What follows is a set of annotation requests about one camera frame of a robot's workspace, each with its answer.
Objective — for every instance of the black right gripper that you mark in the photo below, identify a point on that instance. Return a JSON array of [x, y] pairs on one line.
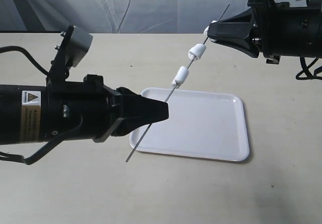
[[282, 30]]

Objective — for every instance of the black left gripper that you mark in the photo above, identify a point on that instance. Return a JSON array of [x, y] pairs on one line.
[[89, 105]]

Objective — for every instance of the thin metal skewer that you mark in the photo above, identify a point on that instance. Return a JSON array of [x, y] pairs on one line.
[[173, 88]]

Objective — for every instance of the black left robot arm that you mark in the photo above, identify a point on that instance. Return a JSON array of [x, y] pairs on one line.
[[23, 114]]

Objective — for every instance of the white plastic tray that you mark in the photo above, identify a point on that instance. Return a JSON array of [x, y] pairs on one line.
[[202, 125]]

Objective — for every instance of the blue-grey backdrop curtain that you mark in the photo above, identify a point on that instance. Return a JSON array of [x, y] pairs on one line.
[[119, 16]]

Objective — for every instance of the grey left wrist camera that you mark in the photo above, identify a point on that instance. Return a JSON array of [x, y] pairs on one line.
[[73, 48]]

